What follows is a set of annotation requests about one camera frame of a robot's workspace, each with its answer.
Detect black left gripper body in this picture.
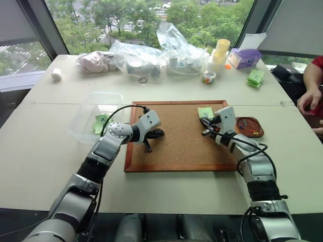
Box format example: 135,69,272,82
144,129,157,143

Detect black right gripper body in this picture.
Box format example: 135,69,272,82
208,116,223,138

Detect brown oval tray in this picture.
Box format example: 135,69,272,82
235,116,265,139

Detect clear plastic box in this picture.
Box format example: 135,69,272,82
69,92,124,144

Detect green sticky note stack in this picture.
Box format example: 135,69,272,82
246,70,265,89

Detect purple tissue box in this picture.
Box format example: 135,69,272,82
228,48,263,70

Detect wood-framed cork board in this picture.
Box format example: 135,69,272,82
124,100,243,173

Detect clear pushpin container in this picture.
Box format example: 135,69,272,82
201,71,217,85

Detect green notes pile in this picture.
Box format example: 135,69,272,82
90,113,113,136

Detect stacked pale yellow cups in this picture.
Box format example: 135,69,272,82
208,38,231,73

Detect clear plastic bag with rolls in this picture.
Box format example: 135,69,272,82
109,40,163,83

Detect black bag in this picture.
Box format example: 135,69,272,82
271,64,308,101

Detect pink cloth bundle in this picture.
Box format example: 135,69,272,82
76,50,117,74

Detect red object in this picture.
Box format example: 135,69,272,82
304,100,323,117

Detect white tape roll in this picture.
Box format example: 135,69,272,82
51,68,64,83

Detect red shirt sleeve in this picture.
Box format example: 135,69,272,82
311,56,323,74

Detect grey window roller blind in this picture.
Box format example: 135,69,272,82
0,0,37,43
257,0,323,59

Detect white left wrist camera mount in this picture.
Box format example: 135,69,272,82
137,109,162,144

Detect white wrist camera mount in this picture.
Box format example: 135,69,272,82
137,109,162,144
213,106,237,135

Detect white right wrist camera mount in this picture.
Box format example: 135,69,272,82
213,106,237,135

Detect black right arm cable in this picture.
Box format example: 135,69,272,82
216,133,277,177

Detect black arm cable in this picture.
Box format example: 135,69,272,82
216,133,277,177
99,105,150,138

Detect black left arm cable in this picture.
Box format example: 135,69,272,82
99,105,150,138

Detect clear plastic bag with cable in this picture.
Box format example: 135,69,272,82
156,22,210,76

